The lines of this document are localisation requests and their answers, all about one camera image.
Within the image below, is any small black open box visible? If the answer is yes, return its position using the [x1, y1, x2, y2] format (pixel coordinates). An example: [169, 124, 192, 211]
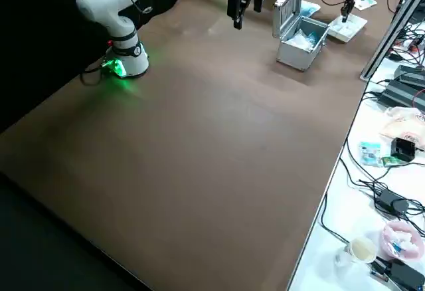
[390, 137, 416, 163]

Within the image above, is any black device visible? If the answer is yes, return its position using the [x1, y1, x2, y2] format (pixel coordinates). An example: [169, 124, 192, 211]
[388, 259, 425, 291]

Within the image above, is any blue plastic-wrapped pack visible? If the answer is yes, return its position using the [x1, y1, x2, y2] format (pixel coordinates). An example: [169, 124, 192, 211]
[307, 30, 321, 52]

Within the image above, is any pink plastic container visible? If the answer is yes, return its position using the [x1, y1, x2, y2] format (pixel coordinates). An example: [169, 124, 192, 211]
[381, 221, 422, 262]

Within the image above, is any plastic bag orange print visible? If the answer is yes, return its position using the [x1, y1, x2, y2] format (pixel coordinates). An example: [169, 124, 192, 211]
[380, 106, 425, 151]

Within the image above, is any paper cup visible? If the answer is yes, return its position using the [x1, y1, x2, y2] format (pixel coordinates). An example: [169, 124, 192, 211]
[347, 237, 378, 264]

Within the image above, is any white plastic partition tray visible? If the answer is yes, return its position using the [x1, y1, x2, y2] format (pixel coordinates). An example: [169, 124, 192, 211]
[327, 13, 369, 43]

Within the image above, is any aluminium camera post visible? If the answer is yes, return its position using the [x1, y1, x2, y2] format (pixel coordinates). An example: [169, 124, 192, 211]
[359, 0, 425, 81]

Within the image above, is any silver aluminium first-aid case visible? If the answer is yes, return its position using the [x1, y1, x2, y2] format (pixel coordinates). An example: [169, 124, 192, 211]
[272, 0, 329, 72]

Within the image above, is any small teal white packet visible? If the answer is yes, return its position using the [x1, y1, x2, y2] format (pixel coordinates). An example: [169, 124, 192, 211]
[358, 141, 382, 167]

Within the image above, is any wide blue white pouch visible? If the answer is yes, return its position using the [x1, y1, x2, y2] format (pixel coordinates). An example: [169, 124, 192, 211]
[299, 0, 322, 19]

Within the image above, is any black power adapter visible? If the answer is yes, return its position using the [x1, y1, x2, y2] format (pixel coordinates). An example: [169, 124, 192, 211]
[375, 187, 409, 215]

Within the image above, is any black power supply brick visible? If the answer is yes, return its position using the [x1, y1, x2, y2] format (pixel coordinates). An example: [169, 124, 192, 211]
[396, 64, 425, 88]
[379, 80, 425, 109]

